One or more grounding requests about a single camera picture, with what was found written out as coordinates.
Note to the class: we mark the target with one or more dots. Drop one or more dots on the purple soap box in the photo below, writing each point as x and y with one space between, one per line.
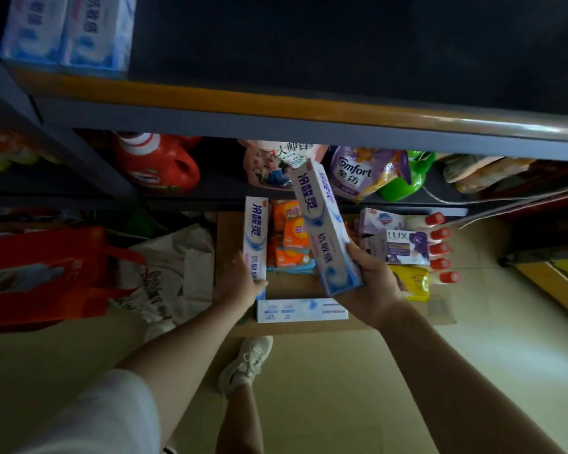
402 248

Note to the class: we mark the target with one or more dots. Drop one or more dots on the grey metal shelf rack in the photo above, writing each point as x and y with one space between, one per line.
265 122

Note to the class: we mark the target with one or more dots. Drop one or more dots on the person's white garment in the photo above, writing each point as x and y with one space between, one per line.
94 416

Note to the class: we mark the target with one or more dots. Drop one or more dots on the pink printed refill pouch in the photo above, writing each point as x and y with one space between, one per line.
270 165

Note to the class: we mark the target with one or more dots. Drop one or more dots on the yellow packet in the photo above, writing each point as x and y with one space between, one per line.
412 281

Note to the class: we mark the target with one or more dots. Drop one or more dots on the person's leg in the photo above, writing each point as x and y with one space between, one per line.
240 420

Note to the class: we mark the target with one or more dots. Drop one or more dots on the pale blue toothpaste box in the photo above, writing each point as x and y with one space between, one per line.
303 310

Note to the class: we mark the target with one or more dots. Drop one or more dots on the red detergent bottle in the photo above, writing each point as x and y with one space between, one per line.
158 163

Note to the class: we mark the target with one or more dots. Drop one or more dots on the person's left hand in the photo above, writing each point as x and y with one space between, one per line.
236 286

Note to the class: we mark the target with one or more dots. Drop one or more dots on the green plastic bottle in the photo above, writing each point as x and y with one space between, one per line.
407 182

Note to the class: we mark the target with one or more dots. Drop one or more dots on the large blue white toothpaste box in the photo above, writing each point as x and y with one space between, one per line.
324 226

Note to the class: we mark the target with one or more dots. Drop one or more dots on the blue white toothpaste carton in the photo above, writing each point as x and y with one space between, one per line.
99 33
33 28

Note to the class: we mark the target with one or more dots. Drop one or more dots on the slim blue white toothpaste box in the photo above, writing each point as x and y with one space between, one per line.
255 231

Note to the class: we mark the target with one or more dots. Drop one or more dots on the person's left thumb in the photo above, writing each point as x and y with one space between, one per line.
261 288

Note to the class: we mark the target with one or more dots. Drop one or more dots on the person's white sneaker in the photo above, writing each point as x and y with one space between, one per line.
246 364

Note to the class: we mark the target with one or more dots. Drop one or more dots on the beige refill pouch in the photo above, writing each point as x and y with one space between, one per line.
487 172

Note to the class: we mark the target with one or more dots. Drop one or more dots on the person's right forearm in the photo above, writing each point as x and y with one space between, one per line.
447 385

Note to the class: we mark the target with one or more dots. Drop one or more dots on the white bottle with red cap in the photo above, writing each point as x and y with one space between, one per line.
439 234
430 219
439 249
448 277
440 264

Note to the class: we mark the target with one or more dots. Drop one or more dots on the white soap box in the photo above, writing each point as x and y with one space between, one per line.
381 219

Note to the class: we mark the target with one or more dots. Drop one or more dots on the red shopping bag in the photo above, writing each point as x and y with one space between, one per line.
42 278

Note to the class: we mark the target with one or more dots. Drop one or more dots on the white printed cloth bag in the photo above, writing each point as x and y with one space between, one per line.
175 274

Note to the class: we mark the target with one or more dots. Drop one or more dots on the orange packet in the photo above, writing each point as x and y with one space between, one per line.
284 213
296 234
291 257

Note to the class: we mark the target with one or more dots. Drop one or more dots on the person's right thumb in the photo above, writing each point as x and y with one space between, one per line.
361 260

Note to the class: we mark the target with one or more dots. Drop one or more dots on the yellow bottles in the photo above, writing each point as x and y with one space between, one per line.
7 153

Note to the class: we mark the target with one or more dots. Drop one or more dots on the person's right hand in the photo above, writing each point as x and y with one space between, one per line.
376 290

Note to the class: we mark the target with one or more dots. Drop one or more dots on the yellow display stand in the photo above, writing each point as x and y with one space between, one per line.
549 278

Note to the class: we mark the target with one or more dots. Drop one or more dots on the purple fabric softener pouch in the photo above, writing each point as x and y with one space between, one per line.
359 174

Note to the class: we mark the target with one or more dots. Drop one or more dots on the person's left forearm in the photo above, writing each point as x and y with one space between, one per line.
184 347

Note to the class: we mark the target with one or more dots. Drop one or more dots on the brown cardboard box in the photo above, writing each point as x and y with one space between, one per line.
288 283

